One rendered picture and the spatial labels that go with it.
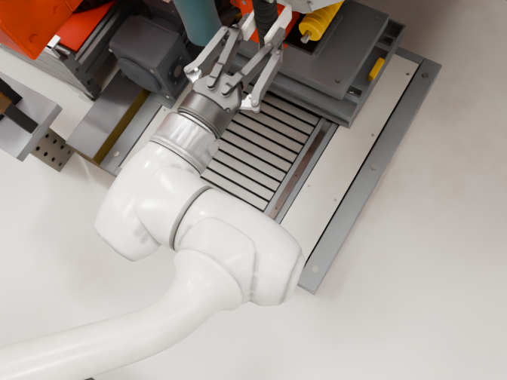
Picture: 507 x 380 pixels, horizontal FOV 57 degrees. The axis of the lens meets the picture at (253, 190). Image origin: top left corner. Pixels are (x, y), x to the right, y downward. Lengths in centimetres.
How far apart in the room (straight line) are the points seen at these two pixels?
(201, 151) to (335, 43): 90
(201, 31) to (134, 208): 62
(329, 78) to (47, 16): 76
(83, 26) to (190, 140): 105
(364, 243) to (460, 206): 31
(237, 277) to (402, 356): 96
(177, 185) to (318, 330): 91
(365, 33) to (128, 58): 69
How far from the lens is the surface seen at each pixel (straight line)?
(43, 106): 132
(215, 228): 58
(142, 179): 64
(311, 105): 148
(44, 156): 168
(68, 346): 55
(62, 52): 154
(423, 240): 151
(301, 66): 145
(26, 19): 124
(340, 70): 144
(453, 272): 152
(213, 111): 67
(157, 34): 136
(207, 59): 75
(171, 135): 66
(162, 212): 62
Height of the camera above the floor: 145
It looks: 71 degrees down
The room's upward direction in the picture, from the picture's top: 22 degrees counter-clockwise
